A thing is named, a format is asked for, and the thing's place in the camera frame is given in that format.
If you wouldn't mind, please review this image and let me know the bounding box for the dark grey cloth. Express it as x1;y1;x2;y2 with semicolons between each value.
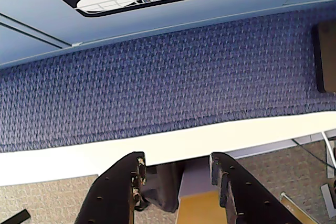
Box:
136;161;186;214

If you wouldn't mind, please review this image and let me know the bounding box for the white cable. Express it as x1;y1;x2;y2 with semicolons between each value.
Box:
320;131;335;182

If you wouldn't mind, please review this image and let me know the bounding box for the blue cabinet with dish-rack print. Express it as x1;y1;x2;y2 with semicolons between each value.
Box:
0;0;336;69

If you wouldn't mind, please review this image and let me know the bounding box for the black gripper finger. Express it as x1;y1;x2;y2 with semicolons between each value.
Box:
70;151;148;224
209;152;300;224

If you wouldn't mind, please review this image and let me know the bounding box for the black flat bar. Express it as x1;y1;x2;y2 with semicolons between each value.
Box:
0;209;31;224

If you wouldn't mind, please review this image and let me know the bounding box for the brown wooden block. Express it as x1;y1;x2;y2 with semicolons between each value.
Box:
311;20;336;94

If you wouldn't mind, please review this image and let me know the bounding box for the blue woven mat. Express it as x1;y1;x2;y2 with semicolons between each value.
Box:
0;5;336;154

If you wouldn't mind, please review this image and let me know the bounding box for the yellow wooden board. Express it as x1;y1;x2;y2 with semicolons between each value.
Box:
176;190;229;224

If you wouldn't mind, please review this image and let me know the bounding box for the thin black cable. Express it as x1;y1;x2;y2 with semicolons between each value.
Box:
292;137;336;169

